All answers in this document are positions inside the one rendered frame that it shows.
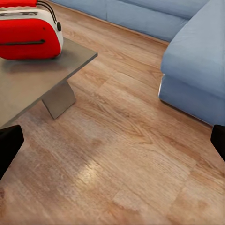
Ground radio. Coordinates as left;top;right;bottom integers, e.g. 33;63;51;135
0;0;63;60

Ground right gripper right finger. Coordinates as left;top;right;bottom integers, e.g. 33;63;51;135
211;125;225;161

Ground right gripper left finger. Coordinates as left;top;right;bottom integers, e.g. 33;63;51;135
0;125;24;180

